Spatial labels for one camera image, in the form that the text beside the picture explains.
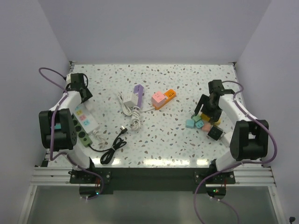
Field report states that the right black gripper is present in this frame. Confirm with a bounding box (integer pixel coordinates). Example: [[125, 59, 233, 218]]
[[194, 94, 222, 123]]

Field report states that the yellow cube socket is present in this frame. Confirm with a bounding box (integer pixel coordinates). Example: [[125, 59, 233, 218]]
[[200, 113, 221, 126]]

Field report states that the green cube adapter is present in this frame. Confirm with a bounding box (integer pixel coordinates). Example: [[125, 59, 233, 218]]
[[191, 115, 202, 123]]

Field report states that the light blue cube adapter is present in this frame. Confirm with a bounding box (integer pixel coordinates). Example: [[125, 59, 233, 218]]
[[185, 119, 195, 128]]

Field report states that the small pink adapter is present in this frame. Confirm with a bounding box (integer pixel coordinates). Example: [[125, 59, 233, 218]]
[[202, 123, 212, 133]]

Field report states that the long white power strip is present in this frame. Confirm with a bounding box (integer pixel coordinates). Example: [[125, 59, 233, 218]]
[[74, 104, 99, 134]]

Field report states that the orange power strip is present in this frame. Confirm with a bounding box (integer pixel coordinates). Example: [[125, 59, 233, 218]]
[[154, 89, 176, 110]]

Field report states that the black cube socket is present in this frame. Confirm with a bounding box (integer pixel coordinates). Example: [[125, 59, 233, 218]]
[[207, 126, 223, 140]]

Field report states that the pink cube socket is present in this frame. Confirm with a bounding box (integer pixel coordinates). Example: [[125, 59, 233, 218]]
[[151, 91, 166, 107]]

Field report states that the white cartoon cube socket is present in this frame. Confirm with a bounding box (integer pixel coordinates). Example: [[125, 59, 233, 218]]
[[221, 132, 233, 147]]

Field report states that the teal triangular power strip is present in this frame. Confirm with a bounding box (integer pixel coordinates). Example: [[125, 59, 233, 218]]
[[54, 123, 61, 130]]

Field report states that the green power strip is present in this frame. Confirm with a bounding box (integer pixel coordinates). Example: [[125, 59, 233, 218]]
[[71, 114, 93, 147]]

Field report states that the white cube adapter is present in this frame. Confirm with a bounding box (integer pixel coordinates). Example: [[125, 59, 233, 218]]
[[123, 93, 138, 108]]

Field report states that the purple power strip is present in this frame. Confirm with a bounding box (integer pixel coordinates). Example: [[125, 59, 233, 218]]
[[134, 84, 144, 108]]

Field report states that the black cable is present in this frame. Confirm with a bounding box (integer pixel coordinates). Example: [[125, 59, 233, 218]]
[[88, 127, 128, 165]]

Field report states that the teal cube adapter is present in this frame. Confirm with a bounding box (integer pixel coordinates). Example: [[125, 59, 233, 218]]
[[195, 120, 204, 129]]

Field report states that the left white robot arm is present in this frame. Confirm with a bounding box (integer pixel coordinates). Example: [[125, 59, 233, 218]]
[[39, 67, 97, 183]]

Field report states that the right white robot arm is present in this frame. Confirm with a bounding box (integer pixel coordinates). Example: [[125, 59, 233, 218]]
[[194, 80, 269, 183]]

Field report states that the black mounting base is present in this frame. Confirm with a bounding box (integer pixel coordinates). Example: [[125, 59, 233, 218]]
[[69, 167, 236, 196]]

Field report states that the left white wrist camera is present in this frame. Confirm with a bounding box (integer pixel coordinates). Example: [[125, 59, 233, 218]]
[[65, 73, 71, 84]]

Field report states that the white coiled cable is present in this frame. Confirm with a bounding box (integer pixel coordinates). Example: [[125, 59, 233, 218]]
[[117, 91, 134, 117]]

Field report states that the white strip cord bundle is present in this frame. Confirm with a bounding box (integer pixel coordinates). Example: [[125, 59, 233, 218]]
[[92, 129, 107, 149]]

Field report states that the white base cord bundle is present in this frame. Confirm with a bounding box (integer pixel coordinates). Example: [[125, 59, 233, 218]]
[[129, 106, 156, 131]]

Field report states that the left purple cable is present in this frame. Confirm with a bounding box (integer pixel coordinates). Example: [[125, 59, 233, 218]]
[[38, 67, 105, 200]]

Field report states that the purple cable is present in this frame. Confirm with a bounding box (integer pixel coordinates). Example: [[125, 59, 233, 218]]
[[38, 67, 105, 200], [193, 80, 278, 224]]

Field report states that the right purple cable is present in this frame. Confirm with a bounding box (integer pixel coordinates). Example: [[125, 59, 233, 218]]
[[193, 80, 278, 224]]

